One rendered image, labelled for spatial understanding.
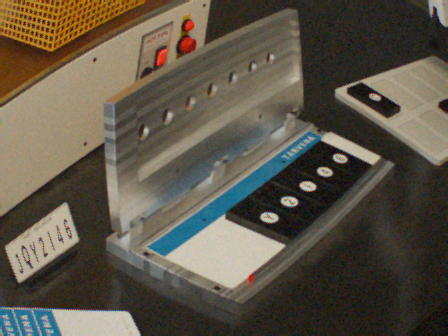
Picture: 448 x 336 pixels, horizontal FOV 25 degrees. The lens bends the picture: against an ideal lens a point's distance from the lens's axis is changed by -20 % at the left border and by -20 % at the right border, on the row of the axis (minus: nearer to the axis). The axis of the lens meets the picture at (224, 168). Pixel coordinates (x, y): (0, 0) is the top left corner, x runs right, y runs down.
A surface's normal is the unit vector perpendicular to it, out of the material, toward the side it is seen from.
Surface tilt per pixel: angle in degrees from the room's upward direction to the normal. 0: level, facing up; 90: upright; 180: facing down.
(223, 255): 0
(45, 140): 90
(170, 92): 81
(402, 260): 0
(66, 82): 90
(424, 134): 0
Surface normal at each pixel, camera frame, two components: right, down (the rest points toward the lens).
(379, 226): 0.11, -0.85
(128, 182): 0.83, 0.22
